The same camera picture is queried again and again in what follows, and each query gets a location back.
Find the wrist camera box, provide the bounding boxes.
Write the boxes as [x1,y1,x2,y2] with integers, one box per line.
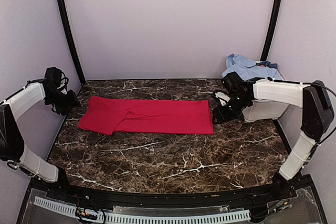
[222,72,243,93]
[45,67,62,87]

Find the red t-shirt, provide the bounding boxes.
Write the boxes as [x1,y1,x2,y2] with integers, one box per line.
[78,97,214,135]

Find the right black frame post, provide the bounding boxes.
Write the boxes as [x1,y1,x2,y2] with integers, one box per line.
[260,0,281,61]

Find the right electronics board with wires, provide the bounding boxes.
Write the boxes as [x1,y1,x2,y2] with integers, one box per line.
[266,198,293,216]

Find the light blue shirt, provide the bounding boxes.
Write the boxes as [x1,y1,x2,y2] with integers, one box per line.
[222,54,282,80]

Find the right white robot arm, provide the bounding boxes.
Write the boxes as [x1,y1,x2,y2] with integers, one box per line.
[212,72,335,200]

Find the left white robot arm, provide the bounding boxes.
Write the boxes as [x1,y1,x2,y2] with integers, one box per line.
[1,77,79,201]

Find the white slotted cable duct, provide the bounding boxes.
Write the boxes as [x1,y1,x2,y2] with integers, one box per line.
[34,196,250,224]

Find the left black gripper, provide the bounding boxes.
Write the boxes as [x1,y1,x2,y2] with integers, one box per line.
[46,89,81,115]

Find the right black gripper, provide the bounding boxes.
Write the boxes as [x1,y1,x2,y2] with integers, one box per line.
[212,94,250,124]

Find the black frame post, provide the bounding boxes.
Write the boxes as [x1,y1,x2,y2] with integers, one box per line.
[260,0,281,61]
[57,0,86,86]

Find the left black frame post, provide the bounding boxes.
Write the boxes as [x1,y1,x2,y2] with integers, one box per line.
[57,0,86,86]

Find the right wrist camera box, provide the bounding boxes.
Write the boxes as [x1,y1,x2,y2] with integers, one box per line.
[222,72,243,93]

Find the electronics board with wires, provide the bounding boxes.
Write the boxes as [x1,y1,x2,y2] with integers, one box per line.
[266,198,293,216]
[71,194,107,223]

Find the left electronics board with wires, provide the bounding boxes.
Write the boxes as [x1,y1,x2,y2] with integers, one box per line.
[71,194,107,223]

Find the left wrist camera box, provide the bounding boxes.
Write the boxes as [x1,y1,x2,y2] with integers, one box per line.
[45,67,62,87]

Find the dark blue garment in bin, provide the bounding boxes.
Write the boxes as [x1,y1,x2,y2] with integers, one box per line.
[256,61,278,69]

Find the white plastic laundry bin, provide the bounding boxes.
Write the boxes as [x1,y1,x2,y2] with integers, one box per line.
[241,76,289,123]

